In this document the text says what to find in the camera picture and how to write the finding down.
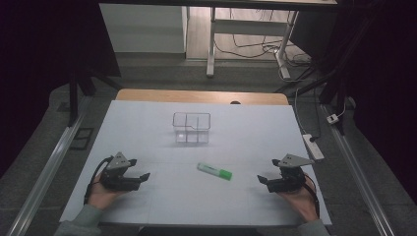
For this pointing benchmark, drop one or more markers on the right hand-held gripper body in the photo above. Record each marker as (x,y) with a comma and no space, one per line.
(290,180)

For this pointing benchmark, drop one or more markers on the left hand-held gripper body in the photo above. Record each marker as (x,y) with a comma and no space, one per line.
(118,182)

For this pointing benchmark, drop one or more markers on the person's left hand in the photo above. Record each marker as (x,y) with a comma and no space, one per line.
(100,196)

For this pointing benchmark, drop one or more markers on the person's right hand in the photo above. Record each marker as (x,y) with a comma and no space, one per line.
(305,201)

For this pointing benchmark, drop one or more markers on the white power strip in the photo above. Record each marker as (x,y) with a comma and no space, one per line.
(313,147)

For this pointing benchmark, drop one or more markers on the white board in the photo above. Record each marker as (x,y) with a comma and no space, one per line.
(249,131)

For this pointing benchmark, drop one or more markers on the green highlighter pen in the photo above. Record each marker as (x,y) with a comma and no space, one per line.
(214,171)

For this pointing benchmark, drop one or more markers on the clear plastic organizer box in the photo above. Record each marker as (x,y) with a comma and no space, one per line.
(191,128)

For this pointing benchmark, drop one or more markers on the small white adapter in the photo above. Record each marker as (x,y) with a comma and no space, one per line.
(332,118)

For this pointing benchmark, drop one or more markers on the small dark knob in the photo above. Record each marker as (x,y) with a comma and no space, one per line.
(235,102)

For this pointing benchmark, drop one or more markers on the black metal stand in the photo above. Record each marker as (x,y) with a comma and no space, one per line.
(331,85)
(73,98)

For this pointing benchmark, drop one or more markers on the wooden table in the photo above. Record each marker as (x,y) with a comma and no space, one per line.
(196,96)

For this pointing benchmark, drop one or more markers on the dark curtain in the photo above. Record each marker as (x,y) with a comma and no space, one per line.
(383,82)
(36,65)

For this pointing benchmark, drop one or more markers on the white cabinet panel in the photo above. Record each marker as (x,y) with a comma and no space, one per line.
(141,28)

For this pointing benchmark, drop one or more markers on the black rectangular floor frame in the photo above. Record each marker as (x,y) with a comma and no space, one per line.
(82,138)

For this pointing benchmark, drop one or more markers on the aluminium rail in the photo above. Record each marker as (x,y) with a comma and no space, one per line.
(49,167)
(357,170)

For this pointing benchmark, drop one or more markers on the white desk frame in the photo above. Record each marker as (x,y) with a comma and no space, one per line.
(246,27)

